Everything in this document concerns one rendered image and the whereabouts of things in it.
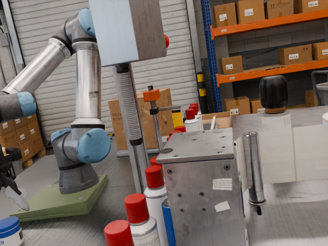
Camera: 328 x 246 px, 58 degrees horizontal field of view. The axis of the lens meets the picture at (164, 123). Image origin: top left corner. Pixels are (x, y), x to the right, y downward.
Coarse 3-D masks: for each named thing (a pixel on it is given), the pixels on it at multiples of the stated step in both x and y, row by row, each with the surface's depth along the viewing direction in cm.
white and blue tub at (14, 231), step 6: (0, 222) 85; (6, 222) 84; (12, 222) 84; (18, 222) 85; (0, 228) 81; (6, 228) 82; (12, 228) 83; (18, 228) 84; (0, 234) 81; (6, 234) 82; (12, 234) 83; (18, 234) 84; (0, 240) 82; (6, 240) 82; (12, 240) 83; (18, 240) 84
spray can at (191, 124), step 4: (188, 112) 108; (192, 112) 108; (188, 116) 109; (192, 116) 109; (188, 120) 109; (192, 120) 109; (196, 120) 109; (188, 124) 109; (192, 124) 108; (196, 124) 109; (188, 128) 109; (192, 128) 109; (196, 128) 109
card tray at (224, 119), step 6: (204, 114) 205; (210, 114) 204; (216, 114) 203; (222, 114) 202; (228, 114) 201; (204, 120) 203; (210, 120) 200; (216, 120) 197; (222, 120) 194; (228, 120) 191; (222, 126) 178; (228, 126) 175
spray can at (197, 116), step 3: (192, 105) 117; (195, 105) 116; (189, 108) 115; (192, 108) 115; (195, 108) 115; (195, 111) 115; (195, 114) 115; (195, 117) 115; (198, 117) 115; (198, 120) 115; (201, 123) 117; (201, 126) 116; (201, 129) 116
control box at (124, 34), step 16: (96, 0) 75; (112, 0) 70; (128, 0) 66; (144, 0) 69; (96, 16) 77; (112, 16) 72; (128, 16) 67; (144, 16) 69; (160, 16) 72; (96, 32) 78; (112, 32) 73; (128, 32) 69; (144, 32) 69; (160, 32) 73; (112, 48) 75; (128, 48) 70; (144, 48) 70; (160, 48) 73; (112, 64) 77
